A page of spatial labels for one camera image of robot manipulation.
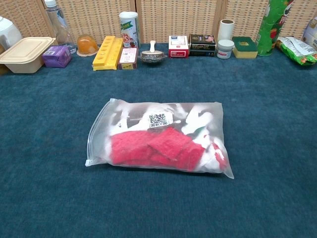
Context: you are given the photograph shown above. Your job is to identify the small purple box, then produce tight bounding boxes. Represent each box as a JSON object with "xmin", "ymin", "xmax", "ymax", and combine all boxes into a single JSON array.
[{"xmin": 42, "ymin": 45, "xmax": 72, "ymax": 68}]

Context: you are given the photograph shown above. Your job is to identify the orange jelly cup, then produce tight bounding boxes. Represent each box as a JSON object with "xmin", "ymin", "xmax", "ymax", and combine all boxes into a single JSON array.
[{"xmin": 76, "ymin": 34, "xmax": 100, "ymax": 57}]

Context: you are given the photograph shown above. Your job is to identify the green chips can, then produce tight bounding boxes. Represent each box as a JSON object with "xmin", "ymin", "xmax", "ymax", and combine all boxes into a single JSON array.
[{"xmin": 257, "ymin": 0, "xmax": 294, "ymax": 56}]

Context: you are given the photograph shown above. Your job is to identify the translucent frosted zip bag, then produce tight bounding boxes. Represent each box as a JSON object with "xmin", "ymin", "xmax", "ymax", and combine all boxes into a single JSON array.
[{"xmin": 85, "ymin": 98, "xmax": 235, "ymax": 179}]

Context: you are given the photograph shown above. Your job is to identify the woven folding screen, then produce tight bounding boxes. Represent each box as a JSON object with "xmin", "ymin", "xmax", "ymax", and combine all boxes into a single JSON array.
[{"xmin": 0, "ymin": 0, "xmax": 317, "ymax": 47}]

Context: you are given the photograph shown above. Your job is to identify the white green printed canister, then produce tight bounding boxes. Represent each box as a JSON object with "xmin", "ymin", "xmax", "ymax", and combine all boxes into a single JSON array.
[{"xmin": 119, "ymin": 11, "xmax": 140, "ymax": 49}]

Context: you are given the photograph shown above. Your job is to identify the white round jar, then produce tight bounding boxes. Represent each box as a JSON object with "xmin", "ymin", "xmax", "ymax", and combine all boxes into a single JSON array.
[{"xmin": 216, "ymin": 39, "xmax": 235, "ymax": 60}]

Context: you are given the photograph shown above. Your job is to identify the black printed box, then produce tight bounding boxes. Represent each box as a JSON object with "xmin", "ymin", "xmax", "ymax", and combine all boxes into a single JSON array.
[{"xmin": 188, "ymin": 33, "xmax": 216, "ymax": 57}]

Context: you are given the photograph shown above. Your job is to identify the green white snack bag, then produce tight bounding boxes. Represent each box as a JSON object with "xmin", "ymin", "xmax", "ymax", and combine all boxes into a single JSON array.
[{"xmin": 276, "ymin": 36, "xmax": 317, "ymax": 66}]

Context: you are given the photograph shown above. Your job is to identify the red white small box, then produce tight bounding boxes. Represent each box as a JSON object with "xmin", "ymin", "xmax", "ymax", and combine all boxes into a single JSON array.
[{"xmin": 168, "ymin": 35, "xmax": 189, "ymax": 59}]

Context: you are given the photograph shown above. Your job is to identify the maroon pink flat box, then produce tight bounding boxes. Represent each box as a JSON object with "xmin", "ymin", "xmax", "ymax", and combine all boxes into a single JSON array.
[{"xmin": 117, "ymin": 46, "xmax": 139, "ymax": 70}]

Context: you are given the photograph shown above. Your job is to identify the white rounded kitchen appliance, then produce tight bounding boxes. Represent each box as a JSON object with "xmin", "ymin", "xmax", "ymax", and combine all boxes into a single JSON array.
[{"xmin": 0, "ymin": 16, "xmax": 22, "ymax": 50}]

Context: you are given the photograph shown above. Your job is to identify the dark patterned bowl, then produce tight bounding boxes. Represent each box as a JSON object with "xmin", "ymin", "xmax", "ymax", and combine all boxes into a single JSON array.
[{"xmin": 140, "ymin": 50, "xmax": 166, "ymax": 65}]

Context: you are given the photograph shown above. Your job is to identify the white paper roll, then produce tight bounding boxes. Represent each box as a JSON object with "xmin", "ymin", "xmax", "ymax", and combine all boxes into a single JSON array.
[{"xmin": 217, "ymin": 19, "xmax": 235, "ymax": 43}]

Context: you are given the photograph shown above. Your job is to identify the clear plastic water bottle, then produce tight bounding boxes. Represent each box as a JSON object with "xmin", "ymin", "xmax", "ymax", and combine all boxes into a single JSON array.
[{"xmin": 44, "ymin": 0, "xmax": 77, "ymax": 54}]

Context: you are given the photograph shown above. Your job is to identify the yellow plastic egg tray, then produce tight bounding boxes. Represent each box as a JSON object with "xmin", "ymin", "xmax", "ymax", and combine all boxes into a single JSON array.
[{"xmin": 92, "ymin": 35, "xmax": 124, "ymax": 71}]

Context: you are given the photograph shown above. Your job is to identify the green yellow sponge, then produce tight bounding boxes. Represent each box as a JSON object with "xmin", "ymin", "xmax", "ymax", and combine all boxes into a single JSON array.
[{"xmin": 232, "ymin": 36, "xmax": 259, "ymax": 60}]

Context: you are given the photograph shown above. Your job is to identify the red white black patterned clothes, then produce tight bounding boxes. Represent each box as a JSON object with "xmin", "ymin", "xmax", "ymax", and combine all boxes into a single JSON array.
[{"xmin": 104, "ymin": 104, "xmax": 228, "ymax": 174}]

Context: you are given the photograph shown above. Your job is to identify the beige lidded lunch box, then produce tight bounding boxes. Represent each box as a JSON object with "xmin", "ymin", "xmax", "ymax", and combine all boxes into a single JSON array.
[{"xmin": 0, "ymin": 37, "xmax": 56, "ymax": 74}]

